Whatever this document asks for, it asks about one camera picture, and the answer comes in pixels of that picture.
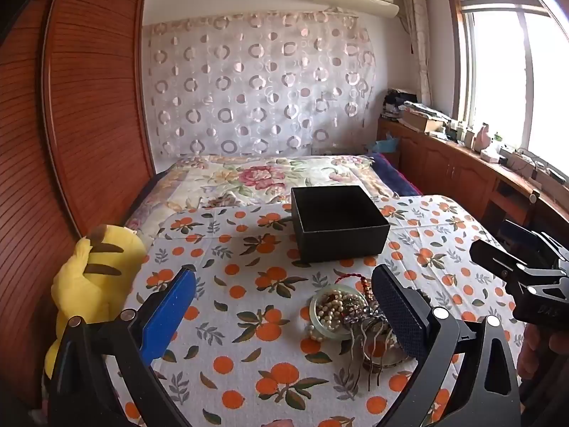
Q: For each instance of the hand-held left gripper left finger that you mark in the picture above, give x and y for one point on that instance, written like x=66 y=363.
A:
x=169 y=311

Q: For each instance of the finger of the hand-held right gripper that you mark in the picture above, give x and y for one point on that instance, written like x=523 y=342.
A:
x=498 y=260
x=520 y=235

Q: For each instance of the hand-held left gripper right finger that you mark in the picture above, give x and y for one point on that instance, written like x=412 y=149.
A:
x=400 y=316

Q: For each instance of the green jade bangle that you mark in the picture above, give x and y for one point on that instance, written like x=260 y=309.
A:
x=313 y=316

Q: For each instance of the black square box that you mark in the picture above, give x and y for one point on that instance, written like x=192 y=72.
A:
x=338 y=240

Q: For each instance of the person's right hand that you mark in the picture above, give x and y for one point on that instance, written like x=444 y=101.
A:
x=540 y=351

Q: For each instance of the silver rhinestone hair clip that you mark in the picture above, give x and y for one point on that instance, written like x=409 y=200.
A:
x=358 y=313

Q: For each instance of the metal hair comb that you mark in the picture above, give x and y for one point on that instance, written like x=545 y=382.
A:
x=360 y=356

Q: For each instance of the orange fruit print tablecloth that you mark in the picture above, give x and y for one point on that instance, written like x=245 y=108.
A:
x=249 y=311

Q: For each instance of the yellow plush toy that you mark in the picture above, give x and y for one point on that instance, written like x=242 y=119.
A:
x=89 y=284

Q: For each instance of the brown wooden cabinet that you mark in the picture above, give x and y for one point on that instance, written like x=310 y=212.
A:
x=449 y=169

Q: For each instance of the pink figurine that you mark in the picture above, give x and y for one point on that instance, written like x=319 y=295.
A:
x=482 y=138

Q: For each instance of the dark blue blanket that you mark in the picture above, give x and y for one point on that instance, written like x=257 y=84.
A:
x=395 y=178

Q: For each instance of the cardboard box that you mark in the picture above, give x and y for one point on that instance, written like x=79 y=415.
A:
x=420 y=121

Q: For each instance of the floral bedsheet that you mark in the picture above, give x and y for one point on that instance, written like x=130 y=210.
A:
x=249 y=178

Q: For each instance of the dark clothes pile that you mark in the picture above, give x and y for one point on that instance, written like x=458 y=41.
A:
x=398 y=102

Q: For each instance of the white window curtain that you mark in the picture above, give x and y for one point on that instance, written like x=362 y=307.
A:
x=418 y=40

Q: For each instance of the circle pattern sheer curtain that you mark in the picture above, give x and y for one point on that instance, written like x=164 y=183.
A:
x=249 y=89

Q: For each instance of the wooden frame window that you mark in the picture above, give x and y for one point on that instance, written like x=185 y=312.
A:
x=502 y=66

